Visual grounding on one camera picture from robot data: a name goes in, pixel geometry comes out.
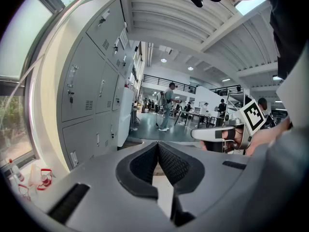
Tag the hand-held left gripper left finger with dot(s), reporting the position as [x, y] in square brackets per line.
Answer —
[125, 175]

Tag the metal staircase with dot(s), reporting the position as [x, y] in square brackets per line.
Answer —
[231, 95]

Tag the black mezzanine railing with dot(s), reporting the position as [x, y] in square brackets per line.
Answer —
[169, 81]

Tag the white paper notice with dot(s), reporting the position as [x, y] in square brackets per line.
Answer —
[123, 38]

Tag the work table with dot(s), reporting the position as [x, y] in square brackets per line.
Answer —
[193, 116]

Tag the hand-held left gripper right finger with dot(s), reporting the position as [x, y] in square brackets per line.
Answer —
[190, 173]

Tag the red capped plastic bottle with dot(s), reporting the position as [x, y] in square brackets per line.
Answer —
[17, 171]

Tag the skylight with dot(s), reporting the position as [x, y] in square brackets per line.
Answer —
[249, 5]

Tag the person's dark shirt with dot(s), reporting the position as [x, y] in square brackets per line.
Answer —
[289, 28]

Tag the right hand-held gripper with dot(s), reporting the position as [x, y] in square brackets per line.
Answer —
[253, 116]

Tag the clear jar with red clasp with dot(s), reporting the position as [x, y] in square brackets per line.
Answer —
[45, 179]

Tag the large window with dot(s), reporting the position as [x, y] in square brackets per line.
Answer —
[21, 45]

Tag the white cabinet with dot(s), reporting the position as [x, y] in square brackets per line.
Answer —
[125, 115]

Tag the bank of grey locker doors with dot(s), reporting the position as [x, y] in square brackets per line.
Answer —
[82, 86]

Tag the person's right forearm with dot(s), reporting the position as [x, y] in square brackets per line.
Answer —
[268, 134]

